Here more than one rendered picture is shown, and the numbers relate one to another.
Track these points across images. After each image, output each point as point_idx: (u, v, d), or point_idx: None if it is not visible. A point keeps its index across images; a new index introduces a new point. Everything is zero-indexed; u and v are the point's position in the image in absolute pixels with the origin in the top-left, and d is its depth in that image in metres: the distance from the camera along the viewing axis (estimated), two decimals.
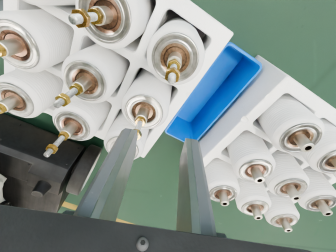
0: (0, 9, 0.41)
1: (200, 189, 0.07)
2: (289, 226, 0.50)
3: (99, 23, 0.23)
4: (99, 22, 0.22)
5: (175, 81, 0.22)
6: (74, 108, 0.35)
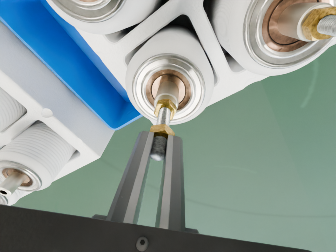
0: None
1: (174, 185, 0.07)
2: None
3: (307, 21, 0.11)
4: (310, 29, 0.11)
5: (169, 131, 0.11)
6: None
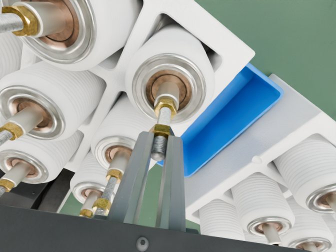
0: None
1: (174, 185, 0.07)
2: None
3: (31, 34, 0.12)
4: (28, 32, 0.12)
5: (172, 133, 0.11)
6: (24, 145, 0.25)
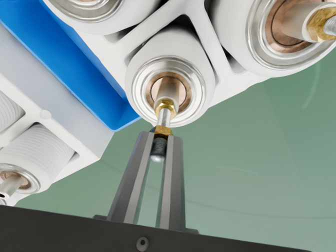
0: None
1: (174, 185, 0.07)
2: None
3: (312, 21, 0.10)
4: (316, 30, 0.10)
5: None
6: None
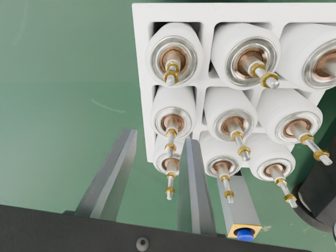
0: None
1: (200, 189, 0.07)
2: None
3: (174, 130, 0.31)
4: (172, 132, 0.30)
5: (172, 70, 0.21)
6: (269, 128, 0.34)
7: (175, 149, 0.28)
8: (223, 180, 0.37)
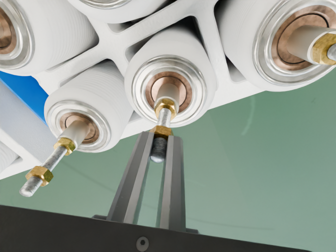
0: None
1: (175, 185, 0.07)
2: None
3: (157, 114, 0.15)
4: None
5: (31, 176, 0.15)
6: None
7: (151, 130, 0.11)
8: None
